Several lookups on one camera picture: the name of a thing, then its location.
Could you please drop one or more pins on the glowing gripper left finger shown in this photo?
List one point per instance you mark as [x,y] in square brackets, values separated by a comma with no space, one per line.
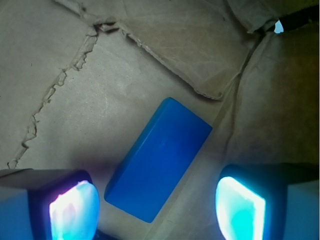
[48,204]

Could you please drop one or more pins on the brown paper bag bin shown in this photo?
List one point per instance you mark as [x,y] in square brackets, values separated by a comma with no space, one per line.
[80,79]

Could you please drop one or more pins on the blue rectangular block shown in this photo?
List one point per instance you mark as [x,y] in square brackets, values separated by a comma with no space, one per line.
[157,161]

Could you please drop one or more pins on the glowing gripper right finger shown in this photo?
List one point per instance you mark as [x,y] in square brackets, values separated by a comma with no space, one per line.
[269,201]

